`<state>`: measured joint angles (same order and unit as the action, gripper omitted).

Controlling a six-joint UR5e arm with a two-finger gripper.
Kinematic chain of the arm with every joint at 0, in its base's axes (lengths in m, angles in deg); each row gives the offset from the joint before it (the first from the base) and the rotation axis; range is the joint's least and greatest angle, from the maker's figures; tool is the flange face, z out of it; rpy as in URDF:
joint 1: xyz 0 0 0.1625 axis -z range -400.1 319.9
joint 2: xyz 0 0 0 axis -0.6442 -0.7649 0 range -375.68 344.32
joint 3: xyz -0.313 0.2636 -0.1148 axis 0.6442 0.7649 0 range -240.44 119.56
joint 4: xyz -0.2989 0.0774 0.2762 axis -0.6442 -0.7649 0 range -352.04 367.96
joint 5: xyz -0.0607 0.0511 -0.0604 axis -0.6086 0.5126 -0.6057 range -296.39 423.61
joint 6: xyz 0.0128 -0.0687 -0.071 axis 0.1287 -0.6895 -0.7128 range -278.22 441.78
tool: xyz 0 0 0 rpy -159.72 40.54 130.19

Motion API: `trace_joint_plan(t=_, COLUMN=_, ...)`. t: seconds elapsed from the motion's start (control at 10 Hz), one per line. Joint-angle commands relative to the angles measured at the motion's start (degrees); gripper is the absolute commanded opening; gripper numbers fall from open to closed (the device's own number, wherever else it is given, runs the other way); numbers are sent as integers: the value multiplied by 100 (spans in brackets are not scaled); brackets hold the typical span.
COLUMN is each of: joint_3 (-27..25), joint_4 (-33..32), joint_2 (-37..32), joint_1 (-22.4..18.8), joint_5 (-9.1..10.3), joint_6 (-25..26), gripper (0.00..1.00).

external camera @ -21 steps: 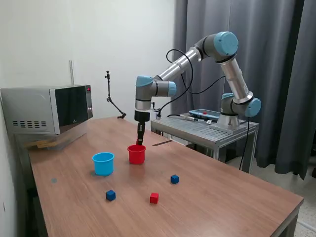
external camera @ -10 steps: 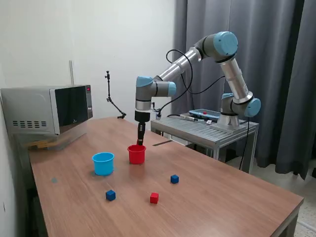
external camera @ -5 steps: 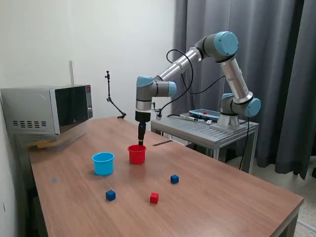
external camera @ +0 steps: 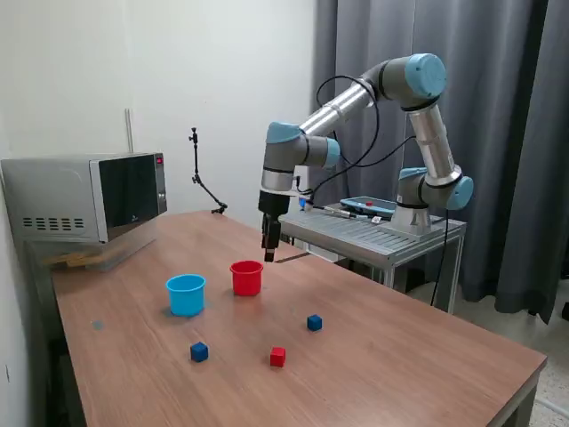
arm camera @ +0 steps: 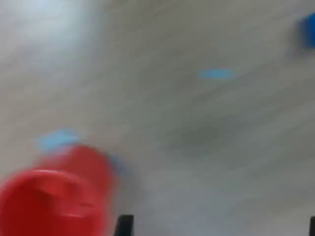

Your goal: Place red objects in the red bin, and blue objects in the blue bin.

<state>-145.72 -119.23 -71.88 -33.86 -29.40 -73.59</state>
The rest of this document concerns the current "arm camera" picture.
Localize blue tape piece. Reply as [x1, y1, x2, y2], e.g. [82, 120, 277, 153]
[108, 154, 126, 176]
[36, 127, 82, 151]
[198, 68, 235, 81]

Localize red plastic cup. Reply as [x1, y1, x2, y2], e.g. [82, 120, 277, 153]
[0, 145, 116, 236]

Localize blue cube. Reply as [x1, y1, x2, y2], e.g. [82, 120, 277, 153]
[299, 12, 315, 49]

